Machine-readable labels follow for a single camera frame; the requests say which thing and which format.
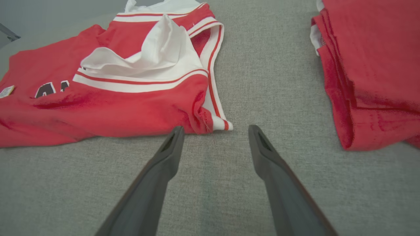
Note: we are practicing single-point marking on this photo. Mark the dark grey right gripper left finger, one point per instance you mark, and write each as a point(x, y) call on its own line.
point(147, 193)

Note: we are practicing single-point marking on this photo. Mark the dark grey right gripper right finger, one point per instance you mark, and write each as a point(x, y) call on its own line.
point(285, 193)

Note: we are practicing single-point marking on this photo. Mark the red white striped jersey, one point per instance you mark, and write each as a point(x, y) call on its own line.
point(108, 108)

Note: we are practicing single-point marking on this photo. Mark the plain red garment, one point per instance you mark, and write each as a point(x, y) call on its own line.
point(377, 72)

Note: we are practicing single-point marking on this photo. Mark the grey fabric sofa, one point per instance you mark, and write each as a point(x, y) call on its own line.
point(262, 82)

